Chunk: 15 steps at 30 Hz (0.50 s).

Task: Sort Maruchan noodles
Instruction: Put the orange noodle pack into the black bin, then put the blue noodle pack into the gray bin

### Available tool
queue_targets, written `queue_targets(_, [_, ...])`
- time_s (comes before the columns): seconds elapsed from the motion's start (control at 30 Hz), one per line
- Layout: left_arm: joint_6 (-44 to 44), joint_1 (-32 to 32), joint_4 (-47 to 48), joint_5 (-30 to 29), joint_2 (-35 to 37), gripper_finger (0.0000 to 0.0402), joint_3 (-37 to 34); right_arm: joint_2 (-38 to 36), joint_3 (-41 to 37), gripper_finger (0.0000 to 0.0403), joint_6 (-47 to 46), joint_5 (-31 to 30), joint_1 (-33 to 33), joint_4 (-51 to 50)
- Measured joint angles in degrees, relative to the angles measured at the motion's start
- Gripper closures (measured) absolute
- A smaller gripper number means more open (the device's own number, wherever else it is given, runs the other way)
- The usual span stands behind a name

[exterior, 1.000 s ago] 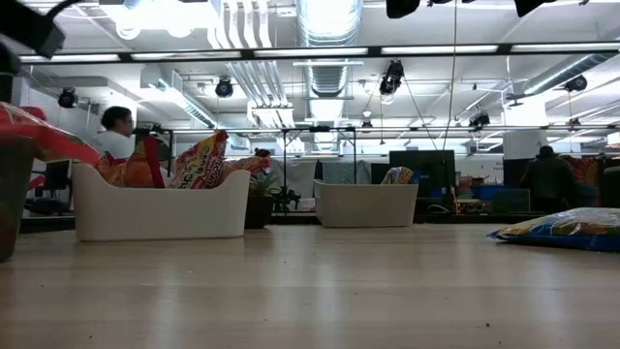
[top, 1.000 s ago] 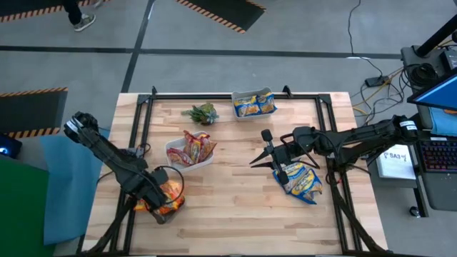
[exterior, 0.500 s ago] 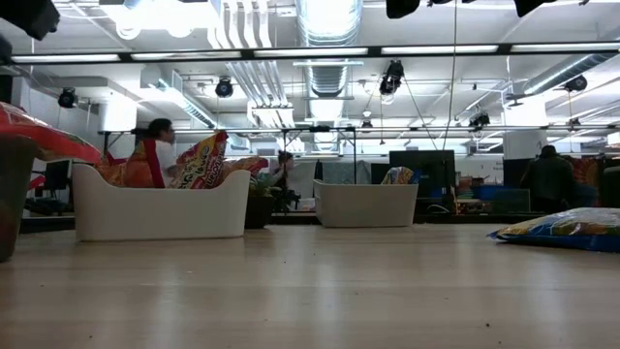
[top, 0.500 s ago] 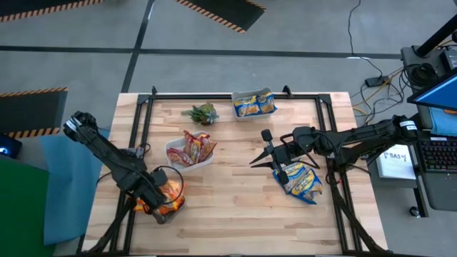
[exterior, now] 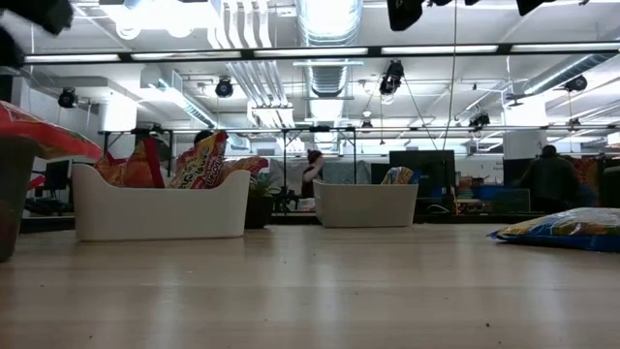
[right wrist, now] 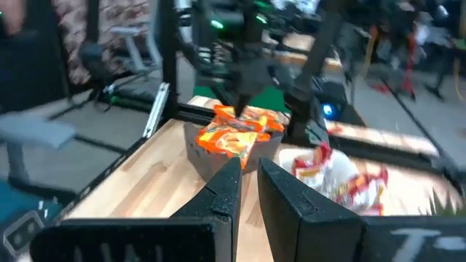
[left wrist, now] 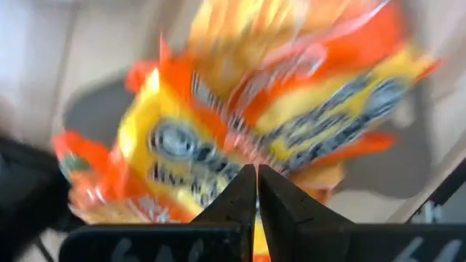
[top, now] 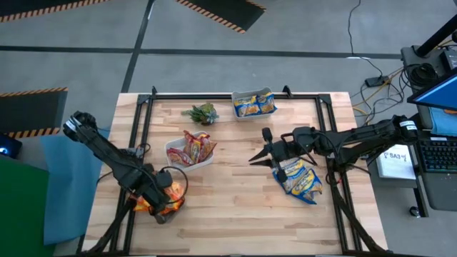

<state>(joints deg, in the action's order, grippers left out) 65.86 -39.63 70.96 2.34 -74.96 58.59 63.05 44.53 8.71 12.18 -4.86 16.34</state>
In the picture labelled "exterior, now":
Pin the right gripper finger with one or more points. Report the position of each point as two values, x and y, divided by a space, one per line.
533 6
404 14

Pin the blue Maruchan noodle packet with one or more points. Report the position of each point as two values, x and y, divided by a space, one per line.
562 230
399 175

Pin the orange Maruchan noodle packet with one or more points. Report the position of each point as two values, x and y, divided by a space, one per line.
48 136

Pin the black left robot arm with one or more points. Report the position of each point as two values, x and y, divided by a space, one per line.
29 12

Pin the black ceiling spotlight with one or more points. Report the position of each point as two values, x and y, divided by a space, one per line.
479 119
391 77
576 83
224 88
68 98

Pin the black overhead crossbar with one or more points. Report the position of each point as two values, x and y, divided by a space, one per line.
247 52

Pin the person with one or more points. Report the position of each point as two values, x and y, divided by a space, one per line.
310 179
549 181

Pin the blue storage bin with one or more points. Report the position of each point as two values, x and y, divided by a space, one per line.
486 192

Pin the dark green crate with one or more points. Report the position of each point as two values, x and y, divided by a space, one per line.
511 199

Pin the white plastic bin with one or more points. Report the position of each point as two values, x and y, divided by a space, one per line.
363 206
160 213

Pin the black office chair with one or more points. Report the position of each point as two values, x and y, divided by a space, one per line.
57 175
612 186

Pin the small potted succulent plant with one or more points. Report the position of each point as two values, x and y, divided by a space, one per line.
259 211

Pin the gray plastic bin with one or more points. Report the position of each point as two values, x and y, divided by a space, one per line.
14 203

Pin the silver ventilation duct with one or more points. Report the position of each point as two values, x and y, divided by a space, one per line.
329 29

